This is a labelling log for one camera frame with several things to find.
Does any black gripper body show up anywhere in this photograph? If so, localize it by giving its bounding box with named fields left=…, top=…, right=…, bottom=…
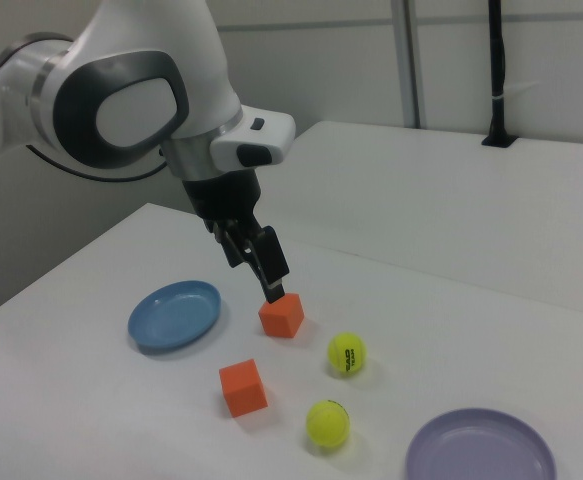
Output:
left=180, top=167, right=265, bottom=234

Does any orange foam cube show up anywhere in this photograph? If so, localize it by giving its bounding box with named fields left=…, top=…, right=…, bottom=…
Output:
left=258, top=293, right=305, bottom=339
left=219, top=358, right=270, bottom=419

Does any yellow tennis ball large print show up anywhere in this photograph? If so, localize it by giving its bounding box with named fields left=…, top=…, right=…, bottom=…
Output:
left=326, top=332, right=369, bottom=379

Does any yellow tennis ball small mark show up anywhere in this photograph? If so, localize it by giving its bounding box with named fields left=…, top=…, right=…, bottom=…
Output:
left=305, top=399, right=351, bottom=448

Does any blue plate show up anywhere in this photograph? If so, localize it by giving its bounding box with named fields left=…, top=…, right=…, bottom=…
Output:
left=127, top=280, right=223, bottom=356

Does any purple plate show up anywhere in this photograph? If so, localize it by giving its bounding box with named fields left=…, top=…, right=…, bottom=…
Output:
left=404, top=407, right=558, bottom=480

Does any black camera pole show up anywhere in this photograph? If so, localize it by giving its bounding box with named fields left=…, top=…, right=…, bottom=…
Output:
left=480, top=0, right=518, bottom=150

